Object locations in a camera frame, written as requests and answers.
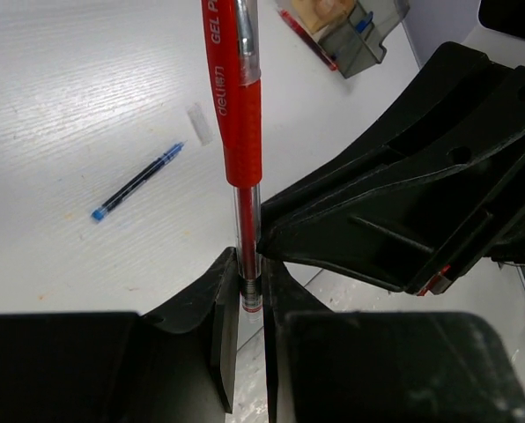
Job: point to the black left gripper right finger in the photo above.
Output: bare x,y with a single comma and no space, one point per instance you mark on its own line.
323,366

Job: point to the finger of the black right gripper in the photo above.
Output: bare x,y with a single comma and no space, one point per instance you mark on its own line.
434,185

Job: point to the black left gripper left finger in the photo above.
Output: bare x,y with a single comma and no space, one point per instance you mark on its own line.
175,363

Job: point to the blue ink refill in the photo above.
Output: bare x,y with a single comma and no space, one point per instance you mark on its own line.
136,182

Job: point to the red gel pen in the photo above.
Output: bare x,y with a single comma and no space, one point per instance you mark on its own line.
232,47

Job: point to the blue ballpoint pen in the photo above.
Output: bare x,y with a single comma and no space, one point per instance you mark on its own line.
364,23

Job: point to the stationery organizer box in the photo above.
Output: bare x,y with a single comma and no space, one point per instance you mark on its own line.
332,25

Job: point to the red pen by organizer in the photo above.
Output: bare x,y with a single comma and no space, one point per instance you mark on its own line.
296,27

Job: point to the clear pen cap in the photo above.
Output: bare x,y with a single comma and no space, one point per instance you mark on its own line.
200,124

